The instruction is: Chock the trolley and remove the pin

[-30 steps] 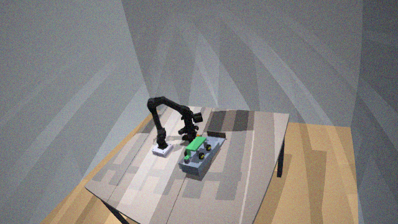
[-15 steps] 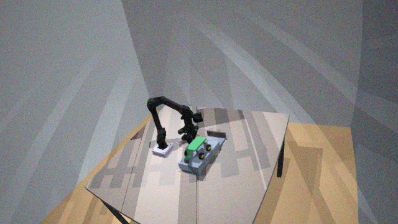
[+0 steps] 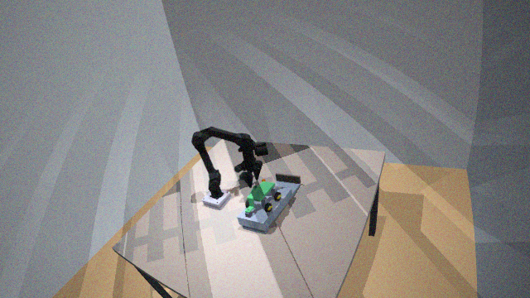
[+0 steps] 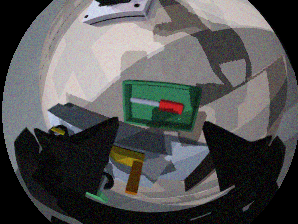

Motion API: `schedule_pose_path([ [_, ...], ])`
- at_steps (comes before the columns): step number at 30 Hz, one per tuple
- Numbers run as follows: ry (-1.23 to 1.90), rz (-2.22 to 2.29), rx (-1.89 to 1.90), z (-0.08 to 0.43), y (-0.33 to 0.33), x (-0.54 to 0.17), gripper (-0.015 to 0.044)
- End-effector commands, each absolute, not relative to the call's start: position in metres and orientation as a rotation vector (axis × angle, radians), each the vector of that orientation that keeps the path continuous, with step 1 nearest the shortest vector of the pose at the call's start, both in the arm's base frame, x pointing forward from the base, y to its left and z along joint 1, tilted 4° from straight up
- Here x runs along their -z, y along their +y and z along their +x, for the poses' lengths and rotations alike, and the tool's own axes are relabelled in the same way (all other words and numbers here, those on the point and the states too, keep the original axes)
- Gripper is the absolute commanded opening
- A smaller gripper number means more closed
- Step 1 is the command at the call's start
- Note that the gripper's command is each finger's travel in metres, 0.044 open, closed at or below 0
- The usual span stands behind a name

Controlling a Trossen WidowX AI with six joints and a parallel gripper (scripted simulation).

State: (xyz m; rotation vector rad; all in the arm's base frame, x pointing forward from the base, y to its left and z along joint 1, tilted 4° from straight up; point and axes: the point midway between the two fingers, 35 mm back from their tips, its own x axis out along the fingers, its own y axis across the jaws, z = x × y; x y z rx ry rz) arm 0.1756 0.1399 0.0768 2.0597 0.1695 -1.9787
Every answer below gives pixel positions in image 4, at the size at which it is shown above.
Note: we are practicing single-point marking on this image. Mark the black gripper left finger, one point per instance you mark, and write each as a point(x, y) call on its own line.
point(84, 155)

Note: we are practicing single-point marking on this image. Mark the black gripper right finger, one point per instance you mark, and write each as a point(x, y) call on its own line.
point(231, 154)

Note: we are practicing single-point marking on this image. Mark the green tray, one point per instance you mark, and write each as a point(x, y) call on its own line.
point(154, 123)
point(157, 92)

